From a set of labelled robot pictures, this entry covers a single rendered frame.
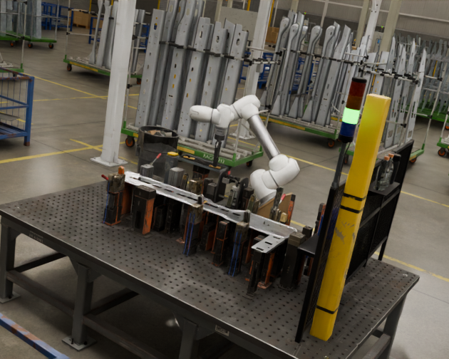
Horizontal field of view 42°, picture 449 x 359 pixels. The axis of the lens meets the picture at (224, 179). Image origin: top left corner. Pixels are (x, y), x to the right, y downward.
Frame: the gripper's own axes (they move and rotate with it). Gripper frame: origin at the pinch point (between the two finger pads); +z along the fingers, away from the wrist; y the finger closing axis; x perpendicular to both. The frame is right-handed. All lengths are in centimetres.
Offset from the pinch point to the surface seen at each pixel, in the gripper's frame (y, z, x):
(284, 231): 55, 20, 59
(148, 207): 44, 29, -33
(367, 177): 120, -41, 93
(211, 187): 18.7, 14.0, 3.1
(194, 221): 58, 26, 3
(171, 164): -8.7, 11.7, -33.9
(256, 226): 56, 20, 42
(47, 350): 219, 26, -17
